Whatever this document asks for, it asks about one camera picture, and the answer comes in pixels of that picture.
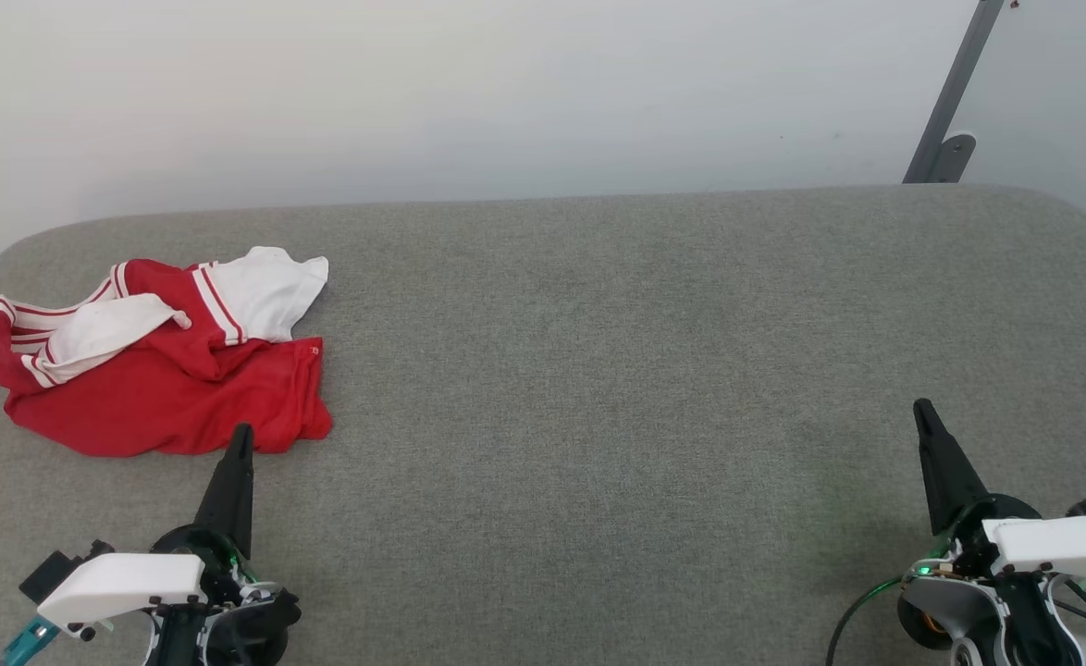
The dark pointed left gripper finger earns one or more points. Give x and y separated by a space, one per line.
233 490

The white left wrist camera cover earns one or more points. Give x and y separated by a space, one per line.
122 585

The grey metal pole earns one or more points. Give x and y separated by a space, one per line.
955 88

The grey fabric sofa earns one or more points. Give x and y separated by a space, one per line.
598 388

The white and grey right arm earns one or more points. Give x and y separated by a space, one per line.
996 624

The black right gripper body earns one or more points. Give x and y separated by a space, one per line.
968 544

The red and white garment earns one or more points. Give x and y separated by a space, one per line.
164 388

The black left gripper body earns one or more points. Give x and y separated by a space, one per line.
225 566

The grey metal pole bracket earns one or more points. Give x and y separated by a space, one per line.
954 155

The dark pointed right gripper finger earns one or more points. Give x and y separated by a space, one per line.
948 472

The black left wrist block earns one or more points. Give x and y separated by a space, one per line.
51 572

